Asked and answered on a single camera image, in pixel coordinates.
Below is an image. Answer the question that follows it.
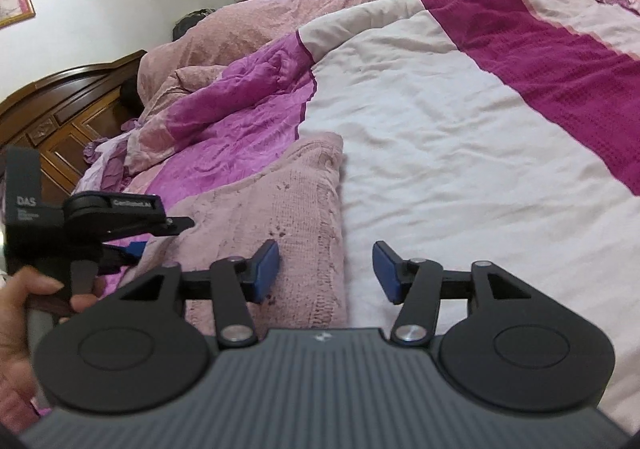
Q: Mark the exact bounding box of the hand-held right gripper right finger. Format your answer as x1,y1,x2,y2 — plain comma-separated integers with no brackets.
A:
372,240,551,348

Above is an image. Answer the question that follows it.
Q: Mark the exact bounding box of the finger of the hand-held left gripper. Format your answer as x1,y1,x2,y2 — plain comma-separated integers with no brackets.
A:
62,190,195,244
97,240,150,277

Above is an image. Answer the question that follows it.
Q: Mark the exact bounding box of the pink knit cardigan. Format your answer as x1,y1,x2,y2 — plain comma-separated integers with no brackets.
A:
102,132,349,330

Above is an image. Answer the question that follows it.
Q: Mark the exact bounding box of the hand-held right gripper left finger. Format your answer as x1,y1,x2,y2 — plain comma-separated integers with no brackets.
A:
100,238,280,348

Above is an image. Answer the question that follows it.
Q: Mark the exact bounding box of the wooden cabinet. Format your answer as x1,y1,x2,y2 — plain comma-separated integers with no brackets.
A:
0,49,149,210

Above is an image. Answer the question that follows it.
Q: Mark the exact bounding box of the purple floral quilt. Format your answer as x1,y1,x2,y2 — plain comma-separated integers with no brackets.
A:
75,0,640,435

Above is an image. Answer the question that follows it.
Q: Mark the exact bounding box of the person's left hand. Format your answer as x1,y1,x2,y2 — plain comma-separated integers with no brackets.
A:
0,266,101,414

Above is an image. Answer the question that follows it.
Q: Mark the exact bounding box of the dark cloth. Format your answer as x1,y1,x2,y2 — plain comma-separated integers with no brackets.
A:
172,8,217,43

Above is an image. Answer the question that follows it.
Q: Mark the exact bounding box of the lavender pillow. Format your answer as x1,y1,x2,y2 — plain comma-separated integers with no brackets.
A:
74,119,133,195

